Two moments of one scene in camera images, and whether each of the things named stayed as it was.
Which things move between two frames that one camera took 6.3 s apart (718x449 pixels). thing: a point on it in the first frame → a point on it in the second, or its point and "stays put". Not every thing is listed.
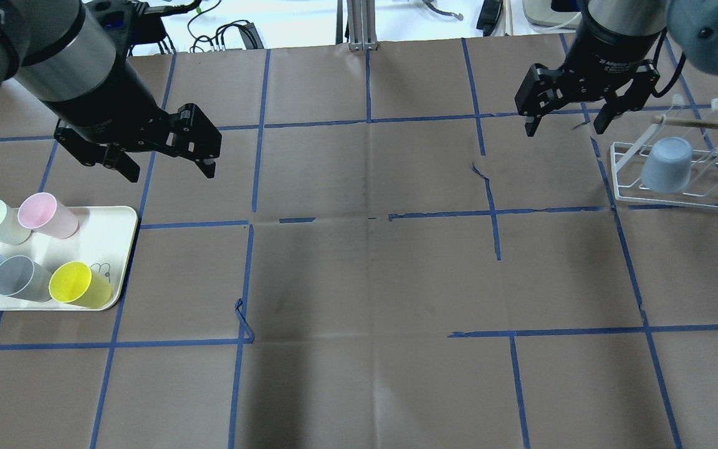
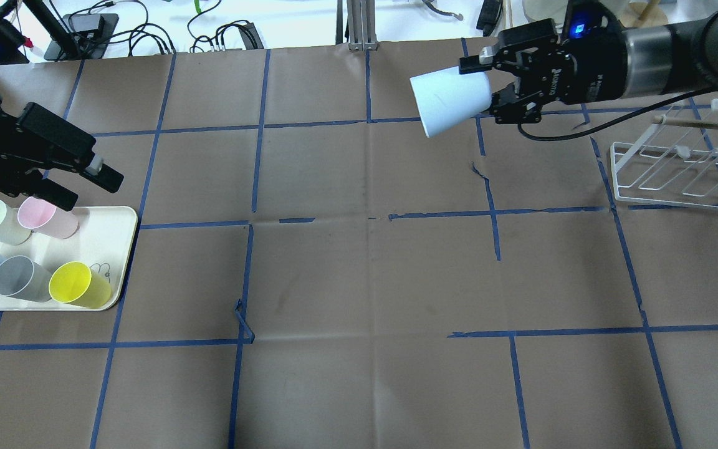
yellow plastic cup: x=73 y=282 stays put
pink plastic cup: x=41 y=212 stays put
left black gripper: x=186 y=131 → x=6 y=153
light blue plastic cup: x=667 y=169 → x=446 y=97
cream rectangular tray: x=105 y=241 stays put
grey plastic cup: x=17 y=276 stays put
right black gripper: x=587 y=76 → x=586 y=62
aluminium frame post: x=361 y=25 stays put
